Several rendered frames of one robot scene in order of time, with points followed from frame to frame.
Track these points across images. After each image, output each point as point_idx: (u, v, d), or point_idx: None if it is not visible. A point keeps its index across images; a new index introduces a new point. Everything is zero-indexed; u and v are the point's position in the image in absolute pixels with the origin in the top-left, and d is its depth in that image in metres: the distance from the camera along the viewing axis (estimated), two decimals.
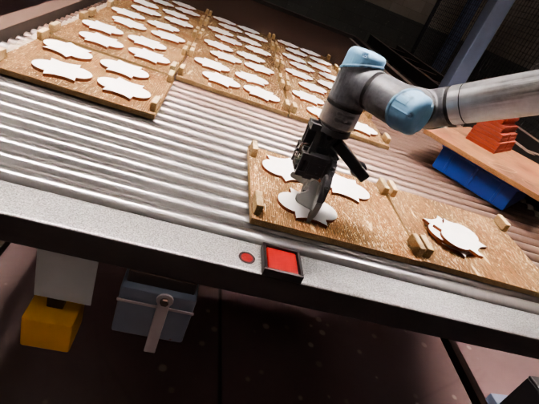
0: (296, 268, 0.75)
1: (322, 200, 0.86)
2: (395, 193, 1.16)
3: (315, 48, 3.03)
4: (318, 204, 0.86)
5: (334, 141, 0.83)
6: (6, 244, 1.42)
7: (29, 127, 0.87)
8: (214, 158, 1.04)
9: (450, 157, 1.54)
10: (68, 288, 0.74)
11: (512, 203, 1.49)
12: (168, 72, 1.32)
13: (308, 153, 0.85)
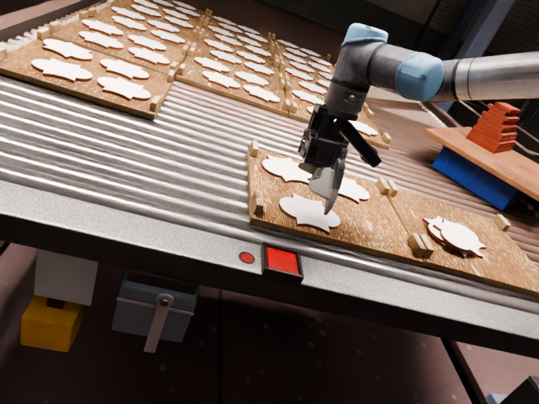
0: (296, 268, 0.75)
1: (338, 186, 0.80)
2: (395, 193, 1.16)
3: (315, 48, 3.03)
4: (334, 191, 0.80)
5: (342, 124, 0.80)
6: (6, 244, 1.42)
7: (29, 127, 0.87)
8: (214, 158, 1.04)
9: (450, 157, 1.54)
10: (68, 288, 0.74)
11: (512, 203, 1.49)
12: (168, 72, 1.32)
13: (316, 139, 0.81)
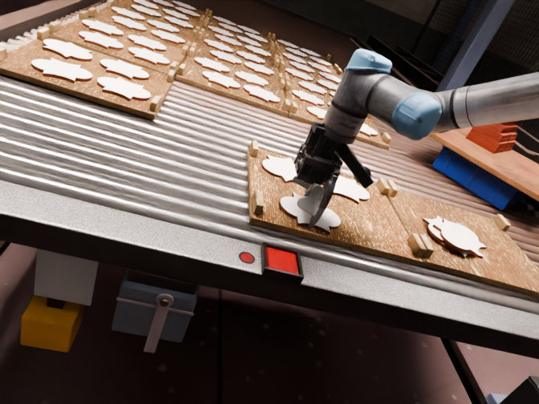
0: (296, 268, 0.75)
1: (324, 206, 0.84)
2: (395, 193, 1.16)
3: (315, 48, 3.03)
4: (321, 210, 0.84)
5: (338, 145, 0.82)
6: (6, 244, 1.42)
7: (29, 127, 0.87)
8: (214, 158, 1.04)
9: (450, 157, 1.54)
10: (68, 288, 0.74)
11: (512, 203, 1.49)
12: (168, 72, 1.32)
13: (311, 157, 0.83)
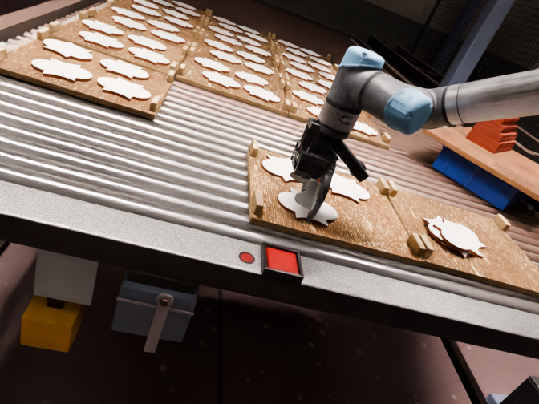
0: (296, 268, 0.75)
1: (321, 200, 0.86)
2: (395, 193, 1.16)
3: (315, 48, 3.03)
4: (318, 204, 0.86)
5: (333, 141, 0.83)
6: (6, 244, 1.42)
7: (29, 127, 0.87)
8: (214, 158, 1.04)
9: (450, 157, 1.54)
10: (68, 288, 0.74)
11: (512, 203, 1.49)
12: (168, 72, 1.32)
13: (307, 153, 0.85)
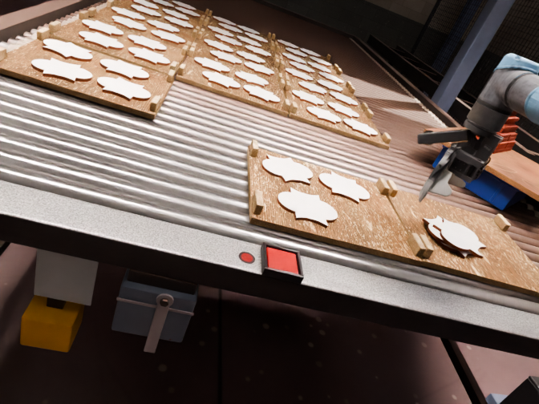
0: (296, 268, 0.75)
1: None
2: (395, 193, 1.16)
3: (315, 48, 3.03)
4: None
5: (474, 135, 0.94)
6: (6, 244, 1.42)
7: (29, 127, 0.87)
8: (214, 158, 1.04)
9: None
10: (68, 288, 0.74)
11: (512, 203, 1.49)
12: (168, 72, 1.32)
13: None
